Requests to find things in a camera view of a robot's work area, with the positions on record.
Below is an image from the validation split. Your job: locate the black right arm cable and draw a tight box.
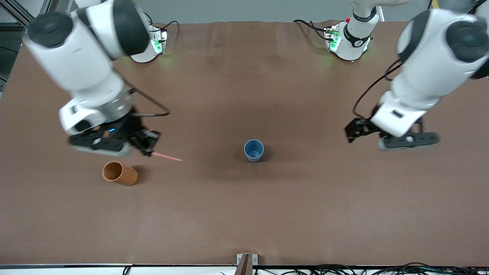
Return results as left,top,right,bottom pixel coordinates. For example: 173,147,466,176
121,78,171,117

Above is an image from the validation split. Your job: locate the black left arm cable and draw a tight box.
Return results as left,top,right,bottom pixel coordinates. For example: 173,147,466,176
352,59,402,120

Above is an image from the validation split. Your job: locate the black right base cable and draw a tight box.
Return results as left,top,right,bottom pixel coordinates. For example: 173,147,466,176
152,20,180,32

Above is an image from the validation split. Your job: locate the black left base cable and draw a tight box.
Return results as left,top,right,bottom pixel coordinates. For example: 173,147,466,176
293,19,330,41

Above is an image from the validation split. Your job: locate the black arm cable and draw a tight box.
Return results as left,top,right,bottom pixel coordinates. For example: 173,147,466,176
121,78,171,117
352,59,402,120

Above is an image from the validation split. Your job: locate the metal table edge bracket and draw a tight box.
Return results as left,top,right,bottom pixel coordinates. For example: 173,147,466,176
236,253,259,275

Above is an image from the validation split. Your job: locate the blue plastic cup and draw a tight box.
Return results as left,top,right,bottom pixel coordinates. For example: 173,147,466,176
244,139,265,162

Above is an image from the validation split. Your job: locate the pink chopstick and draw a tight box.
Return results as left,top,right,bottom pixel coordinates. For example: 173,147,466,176
152,152,183,162

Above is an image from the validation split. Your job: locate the black base cable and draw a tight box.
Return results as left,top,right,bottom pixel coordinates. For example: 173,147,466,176
293,19,330,41
152,20,180,32

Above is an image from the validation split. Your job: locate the aluminium frame profile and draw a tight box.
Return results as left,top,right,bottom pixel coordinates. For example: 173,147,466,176
0,0,58,28

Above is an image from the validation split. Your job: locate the brown wooden cup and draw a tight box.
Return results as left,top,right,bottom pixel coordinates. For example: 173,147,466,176
102,161,139,187

